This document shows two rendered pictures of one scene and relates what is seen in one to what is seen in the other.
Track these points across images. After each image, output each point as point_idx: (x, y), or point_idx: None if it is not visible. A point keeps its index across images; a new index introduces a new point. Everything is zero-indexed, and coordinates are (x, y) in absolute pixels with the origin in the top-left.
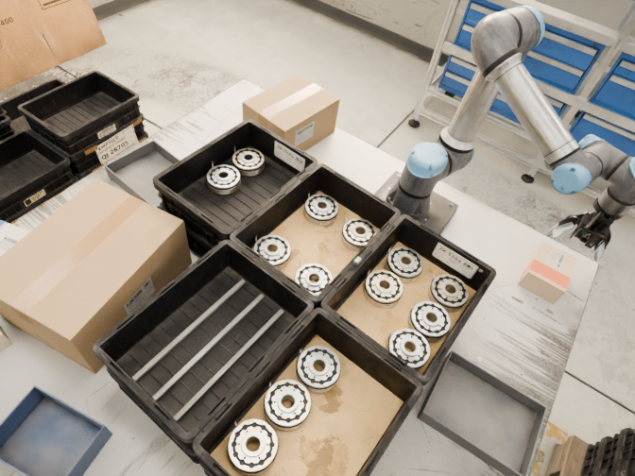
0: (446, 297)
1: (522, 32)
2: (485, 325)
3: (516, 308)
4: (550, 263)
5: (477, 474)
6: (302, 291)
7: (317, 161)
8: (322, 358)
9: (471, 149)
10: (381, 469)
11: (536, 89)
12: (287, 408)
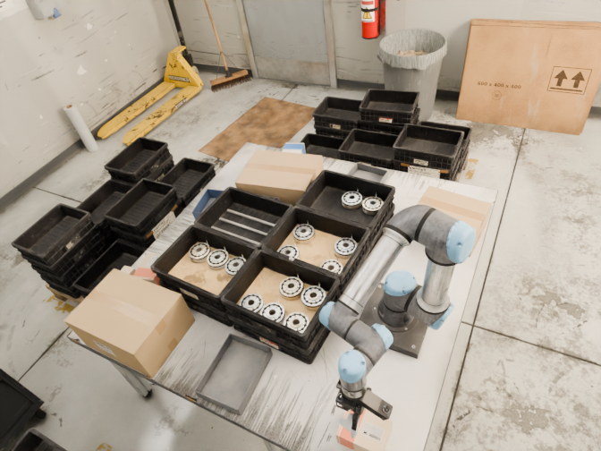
0: (290, 320)
1: (420, 228)
2: (303, 381)
3: (325, 407)
4: (366, 424)
5: (202, 373)
6: (266, 241)
7: (370, 226)
8: (239, 265)
9: (423, 310)
10: (205, 323)
11: (376, 256)
12: (214, 257)
